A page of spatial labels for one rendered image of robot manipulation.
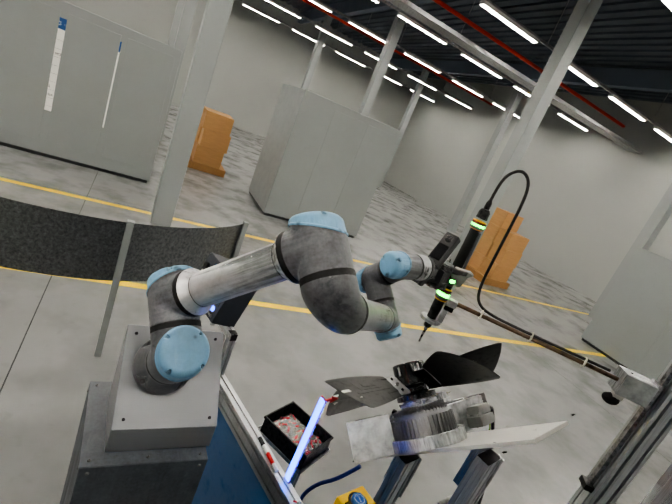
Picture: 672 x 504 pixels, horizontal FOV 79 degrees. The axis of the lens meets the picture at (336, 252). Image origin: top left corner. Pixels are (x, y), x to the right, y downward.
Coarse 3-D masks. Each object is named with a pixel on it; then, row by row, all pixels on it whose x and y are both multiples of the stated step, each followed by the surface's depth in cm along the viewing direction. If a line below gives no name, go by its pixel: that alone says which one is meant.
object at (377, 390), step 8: (360, 376) 143; (368, 376) 144; (376, 376) 145; (328, 384) 135; (336, 384) 134; (344, 384) 135; (352, 384) 135; (360, 384) 136; (368, 384) 137; (376, 384) 139; (384, 384) 141; (352, 392) 130; (360, 392) 131; (368, 392) 132; (376, 392) 134; (384, 392) 136; (392, 392) 138; (360, 400) 125; (368, 400) 126; (376, 400) 129; (384, 400) 131; (392, 400) 134
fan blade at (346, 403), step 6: (342, 396) 163; (348, 396) 161; (342, 402) 160; (348, 402) 158; (354, 402) 157; (330, 408) 160; (336, 408) 158; (342, 408) 157; (348, 408) 156; (354, 408) 155; (330, 414) 156
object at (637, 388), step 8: (624, 368) 126; (624, 376) 123; (632, 376) 122; (640, 376) 125; (616, 384) 125; (624, 384) 122; (632, 384) 122; (640, 384) 121; (648, 384) 121; (656, 384) 122; (616, 392) 123; (624, 392) 123; (632, 392) 122; (640, 392) 121; (648, 392) 121; (656, 392) 120; (632, 400) 122; (640, 400) 122; (648, 400) 121
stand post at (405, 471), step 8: (400, 456) 153; (408, 456) 155; (416, 456) 156; (392, 464) 155; (400, 464) 152; (408, 464) 153; (416, 464) 157; (392, 472) 154; (400, 472) 152; (408, 472) 156; (384, 480) 157; (392, 480) 154; (400, 480) 155; (384, 488) 156; (392, 488) 154; (400, 488) 160; (376, 496) 159; (384, 496) 156; (392, 496) 158
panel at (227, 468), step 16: (224, 432) 158; (208, 448) 166; (224, 448) 157; (240, 448) 149; (208, 464) 165; (224, 464) 156; (240, 464) 148; (208, 480) 164; (224, 480) 155; (240, 480) 147; (256, 480) 140; (208, 496) 163; (224, 496) 154; (240, 496) 146; (256, 496) 139
